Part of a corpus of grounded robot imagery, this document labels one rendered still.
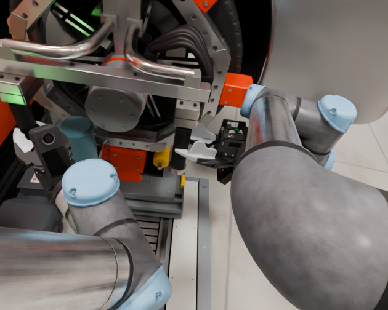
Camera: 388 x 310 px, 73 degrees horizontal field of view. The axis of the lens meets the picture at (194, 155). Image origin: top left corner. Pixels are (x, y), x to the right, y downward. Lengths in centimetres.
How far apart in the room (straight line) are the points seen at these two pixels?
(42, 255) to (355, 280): 21
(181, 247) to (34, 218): 63
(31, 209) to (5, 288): 85
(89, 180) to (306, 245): 28
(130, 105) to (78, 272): 44
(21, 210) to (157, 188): 55
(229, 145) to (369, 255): 41
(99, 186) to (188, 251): 97
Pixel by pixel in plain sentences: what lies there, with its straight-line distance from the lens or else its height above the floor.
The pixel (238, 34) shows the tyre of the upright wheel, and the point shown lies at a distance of 79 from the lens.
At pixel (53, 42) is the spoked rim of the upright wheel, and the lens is 95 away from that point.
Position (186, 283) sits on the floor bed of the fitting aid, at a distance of 125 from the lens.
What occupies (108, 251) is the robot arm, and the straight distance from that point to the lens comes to 29.
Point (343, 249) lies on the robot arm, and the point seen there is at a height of 112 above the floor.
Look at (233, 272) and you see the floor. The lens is 140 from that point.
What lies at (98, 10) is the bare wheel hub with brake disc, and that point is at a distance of 93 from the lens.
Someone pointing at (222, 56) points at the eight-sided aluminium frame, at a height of 96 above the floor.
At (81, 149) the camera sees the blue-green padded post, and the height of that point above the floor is 68.
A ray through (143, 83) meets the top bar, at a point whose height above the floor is 97.
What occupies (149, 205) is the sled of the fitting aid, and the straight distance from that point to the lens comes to 131.
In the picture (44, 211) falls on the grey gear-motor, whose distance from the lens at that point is 105.
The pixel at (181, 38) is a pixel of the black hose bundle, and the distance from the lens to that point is 57.
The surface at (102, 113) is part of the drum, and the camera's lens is 67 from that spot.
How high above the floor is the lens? 127
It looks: 46 degrees down
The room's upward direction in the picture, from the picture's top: 13 degrees clockwise
